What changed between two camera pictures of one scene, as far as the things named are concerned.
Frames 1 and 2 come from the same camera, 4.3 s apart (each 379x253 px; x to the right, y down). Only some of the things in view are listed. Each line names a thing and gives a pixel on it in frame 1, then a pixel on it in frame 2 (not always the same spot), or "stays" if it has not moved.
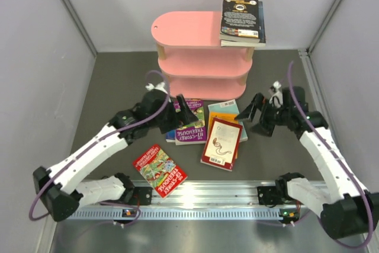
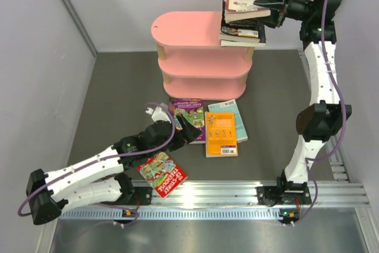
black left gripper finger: [186, 113] -> [189, 133]
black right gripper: [259, 102] -> [277, 0]
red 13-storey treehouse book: [161, 172] stays
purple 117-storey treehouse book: [193, 133] stays
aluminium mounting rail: [198, 201] stays
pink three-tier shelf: [192, 59] stays
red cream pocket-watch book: [220, 143] -> [240, 6]
